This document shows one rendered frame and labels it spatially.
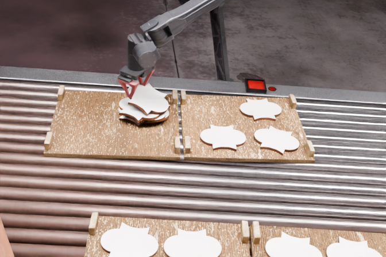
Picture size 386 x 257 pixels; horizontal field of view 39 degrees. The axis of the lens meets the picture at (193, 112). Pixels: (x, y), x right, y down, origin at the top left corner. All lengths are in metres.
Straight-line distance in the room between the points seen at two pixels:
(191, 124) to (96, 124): 0.31
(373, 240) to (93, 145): 0.85
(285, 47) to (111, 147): 2.91
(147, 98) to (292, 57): 2.63
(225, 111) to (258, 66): 2.23
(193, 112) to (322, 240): 0.64
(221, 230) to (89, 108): 0.67
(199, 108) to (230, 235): 0.58
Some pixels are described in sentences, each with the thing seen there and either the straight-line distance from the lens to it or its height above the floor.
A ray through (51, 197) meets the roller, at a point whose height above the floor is 0.91.
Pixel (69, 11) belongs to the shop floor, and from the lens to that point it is 4.77.
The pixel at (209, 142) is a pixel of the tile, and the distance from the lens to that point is 1.74.
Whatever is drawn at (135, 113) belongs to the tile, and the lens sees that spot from 1.78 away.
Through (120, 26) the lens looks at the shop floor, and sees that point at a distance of 4.53.
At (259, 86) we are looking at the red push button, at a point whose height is 0.93.
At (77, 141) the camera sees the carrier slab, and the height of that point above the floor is 0.94.
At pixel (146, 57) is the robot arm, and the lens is 1.65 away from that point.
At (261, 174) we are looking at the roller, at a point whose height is 0.91.
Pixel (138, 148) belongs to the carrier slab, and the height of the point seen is 0.94.
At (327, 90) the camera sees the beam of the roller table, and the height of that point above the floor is 0.92.
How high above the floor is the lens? 2.01
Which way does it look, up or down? 35 degrees down
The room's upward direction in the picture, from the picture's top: 6 degrees clockwise
